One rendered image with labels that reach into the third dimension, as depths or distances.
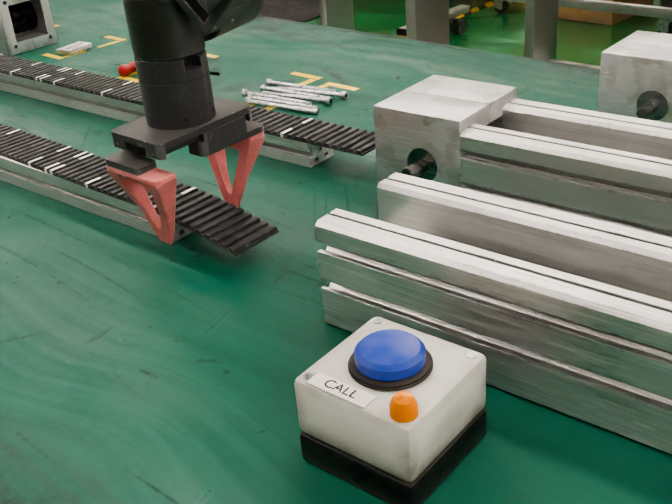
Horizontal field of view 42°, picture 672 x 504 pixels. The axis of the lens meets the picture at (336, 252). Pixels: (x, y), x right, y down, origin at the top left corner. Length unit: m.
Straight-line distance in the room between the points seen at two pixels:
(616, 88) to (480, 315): 0.43
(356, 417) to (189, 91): 0.33
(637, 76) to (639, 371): 0.45
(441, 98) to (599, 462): 0.38
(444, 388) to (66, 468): 0.23
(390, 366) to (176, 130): 0.32
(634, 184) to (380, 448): 0.31
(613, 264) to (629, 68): 0.37
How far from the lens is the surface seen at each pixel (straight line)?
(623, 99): 0.92
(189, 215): 0.76
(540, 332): 0.53
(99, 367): 0.64
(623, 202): 0.69
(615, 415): 0.54
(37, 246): 0.83
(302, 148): 0.90
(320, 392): 0.48
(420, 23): 2.51
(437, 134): 0.75
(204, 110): 0.71
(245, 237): 0.73
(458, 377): 0.48
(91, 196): 0.86
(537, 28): 3.07
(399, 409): 0.45
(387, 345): 0.48
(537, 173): 0.72
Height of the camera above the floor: 1.13
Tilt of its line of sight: 29 degrees down
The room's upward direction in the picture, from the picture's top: 5 degrees counter-clockwise
